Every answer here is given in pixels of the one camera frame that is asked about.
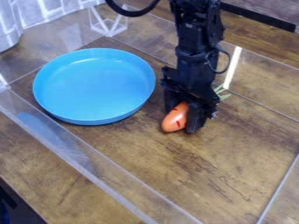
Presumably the black cable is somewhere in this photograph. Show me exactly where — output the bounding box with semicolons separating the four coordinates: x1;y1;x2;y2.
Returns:
104;0;163;18

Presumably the blue round tray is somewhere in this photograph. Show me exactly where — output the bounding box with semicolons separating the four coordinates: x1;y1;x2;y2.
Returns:
32;48;156;125

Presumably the orange toy carrot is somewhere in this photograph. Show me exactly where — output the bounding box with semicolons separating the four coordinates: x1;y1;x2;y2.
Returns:
162;101;189;133

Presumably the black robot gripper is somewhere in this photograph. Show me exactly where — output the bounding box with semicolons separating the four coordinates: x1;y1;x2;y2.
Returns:
162;49;221;134

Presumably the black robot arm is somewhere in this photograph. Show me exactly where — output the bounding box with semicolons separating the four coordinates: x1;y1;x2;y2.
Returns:
162;0;225;133

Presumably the white grey curtain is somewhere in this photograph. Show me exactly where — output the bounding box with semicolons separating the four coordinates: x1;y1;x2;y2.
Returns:
0;0;106;53

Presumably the clear acrylic barrier wall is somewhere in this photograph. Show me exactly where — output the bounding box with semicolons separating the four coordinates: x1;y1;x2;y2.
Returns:
0;5;299;224

